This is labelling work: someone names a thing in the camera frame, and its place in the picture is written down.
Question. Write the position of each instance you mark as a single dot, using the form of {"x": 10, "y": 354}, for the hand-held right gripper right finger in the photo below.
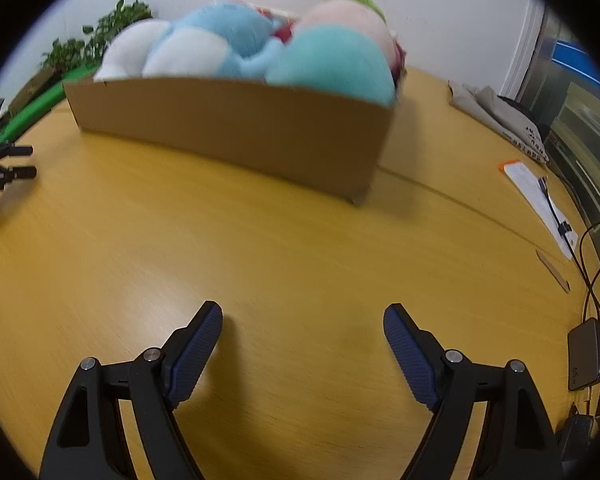
{"x": 410, "y": 360}

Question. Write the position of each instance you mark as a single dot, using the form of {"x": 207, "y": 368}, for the green-haired plush doll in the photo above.
{"x": 330, "y": 60}

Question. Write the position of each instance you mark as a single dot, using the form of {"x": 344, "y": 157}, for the grey power adapter box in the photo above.
{"x": 586, "y": 355}

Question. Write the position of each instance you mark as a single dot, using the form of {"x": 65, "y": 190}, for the flat wooden stick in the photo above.
{"x": 552, "y": 270}

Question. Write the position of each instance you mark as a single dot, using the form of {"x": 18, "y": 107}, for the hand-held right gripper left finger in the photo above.
{"x": 197, "y": 355}

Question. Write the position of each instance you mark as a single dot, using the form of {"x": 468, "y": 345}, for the green leafy plant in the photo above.
{"x": 115, "y": 20}

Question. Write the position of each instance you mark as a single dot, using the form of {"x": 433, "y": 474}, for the blue and white plush toy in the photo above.
{"x": 195, "y": 45}

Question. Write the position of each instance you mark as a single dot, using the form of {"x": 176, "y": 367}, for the blue banner strip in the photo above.
{"x": 577, "y": 60}

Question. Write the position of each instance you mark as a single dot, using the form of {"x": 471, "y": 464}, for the brown cardboard box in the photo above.
{"x": 230, "y": 120}

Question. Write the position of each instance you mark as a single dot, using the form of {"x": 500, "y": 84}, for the brown planter box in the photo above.
{"x": 35, "y": 82}

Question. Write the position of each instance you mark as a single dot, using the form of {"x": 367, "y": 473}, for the grey cloth bag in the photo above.
{"x": 485, "y": 105}

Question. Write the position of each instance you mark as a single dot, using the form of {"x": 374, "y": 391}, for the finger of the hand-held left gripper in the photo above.
{"x": 20, "y": 173}
{"x": 15, "y": 150}

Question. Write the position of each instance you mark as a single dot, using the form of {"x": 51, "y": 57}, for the white paper with orange edge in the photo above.
{"x": 525, "y": 180}

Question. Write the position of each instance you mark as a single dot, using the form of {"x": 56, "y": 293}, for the white door frame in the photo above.
{"x": 522, "y": 50}

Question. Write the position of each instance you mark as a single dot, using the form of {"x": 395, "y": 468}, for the yellow shelf cabinet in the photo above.
{"x": 590, "y": 130}

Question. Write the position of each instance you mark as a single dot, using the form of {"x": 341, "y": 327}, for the black flat device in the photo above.
{"x": 575, "y": 435}

